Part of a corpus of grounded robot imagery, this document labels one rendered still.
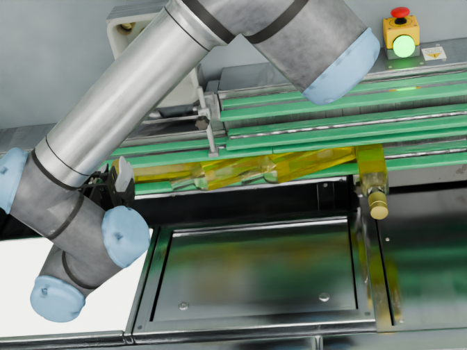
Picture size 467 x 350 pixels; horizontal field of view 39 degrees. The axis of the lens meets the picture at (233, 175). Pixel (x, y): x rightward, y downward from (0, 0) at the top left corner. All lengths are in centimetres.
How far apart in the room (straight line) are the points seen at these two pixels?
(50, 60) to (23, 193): 85
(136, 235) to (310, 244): 62
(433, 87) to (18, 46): 96
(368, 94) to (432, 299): 44
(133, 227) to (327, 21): 37
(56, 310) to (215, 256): 56
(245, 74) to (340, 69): 73
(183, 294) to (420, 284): 48
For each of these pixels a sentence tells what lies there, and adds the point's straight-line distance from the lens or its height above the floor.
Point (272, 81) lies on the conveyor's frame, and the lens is 146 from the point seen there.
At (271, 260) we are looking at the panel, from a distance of 140.
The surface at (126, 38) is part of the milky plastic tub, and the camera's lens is 156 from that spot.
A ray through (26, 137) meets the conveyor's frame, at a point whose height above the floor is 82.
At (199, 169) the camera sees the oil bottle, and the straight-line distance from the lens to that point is 145.
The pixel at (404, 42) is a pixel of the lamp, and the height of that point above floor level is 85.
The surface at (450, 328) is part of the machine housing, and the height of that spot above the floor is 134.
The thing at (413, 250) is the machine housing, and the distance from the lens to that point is 145.
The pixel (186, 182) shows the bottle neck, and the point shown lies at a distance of 146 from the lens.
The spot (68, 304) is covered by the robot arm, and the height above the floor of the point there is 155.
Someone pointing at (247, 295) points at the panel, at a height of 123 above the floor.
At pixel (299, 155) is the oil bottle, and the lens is 142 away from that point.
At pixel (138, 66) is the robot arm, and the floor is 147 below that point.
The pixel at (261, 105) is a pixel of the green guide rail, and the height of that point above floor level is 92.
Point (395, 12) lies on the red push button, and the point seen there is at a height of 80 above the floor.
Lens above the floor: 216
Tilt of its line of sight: 55 degrees down
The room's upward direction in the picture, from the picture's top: 172 degrees counter-clockwise
